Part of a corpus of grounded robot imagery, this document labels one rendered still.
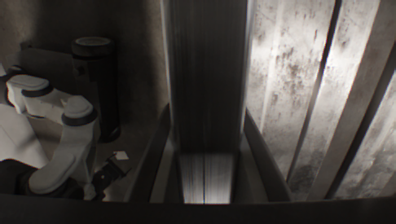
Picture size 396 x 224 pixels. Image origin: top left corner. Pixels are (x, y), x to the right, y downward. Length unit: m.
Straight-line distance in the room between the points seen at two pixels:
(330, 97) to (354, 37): 0.07
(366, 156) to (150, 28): 0.97
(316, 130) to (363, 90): 0.07
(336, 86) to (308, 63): 0.04
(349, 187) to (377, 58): 0.19
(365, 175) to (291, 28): 0.23
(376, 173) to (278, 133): 0.15
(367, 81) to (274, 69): 0.11
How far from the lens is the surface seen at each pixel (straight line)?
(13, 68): 1.48
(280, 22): 0.24
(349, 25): 0.25
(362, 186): 0.38
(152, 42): 1.08
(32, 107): 1.22
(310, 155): 0.31
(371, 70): 0.29
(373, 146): 0.33
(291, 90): 0.26
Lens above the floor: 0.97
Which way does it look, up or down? 57 degrees down
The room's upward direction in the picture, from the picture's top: 158 degrees counter-clockwise
